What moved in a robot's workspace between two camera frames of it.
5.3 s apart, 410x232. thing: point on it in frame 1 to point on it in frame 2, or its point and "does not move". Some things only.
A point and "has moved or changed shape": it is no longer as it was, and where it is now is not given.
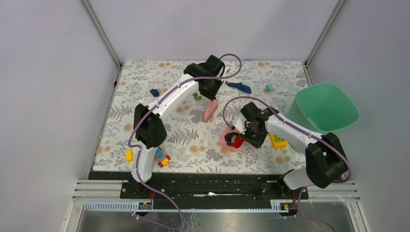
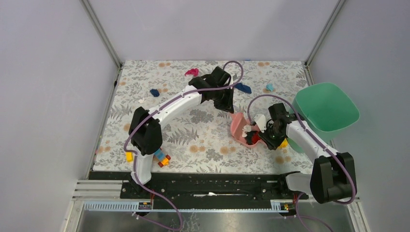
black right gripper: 256,143 to 271,145
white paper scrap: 218,122 has moved or changed shape
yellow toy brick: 129,155 does not move
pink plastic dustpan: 222,141 has moved or changed shape
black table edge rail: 205,186 does not move
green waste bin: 323,108 does not move
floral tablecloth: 202,135 does not move
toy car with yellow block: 159,155 does not move
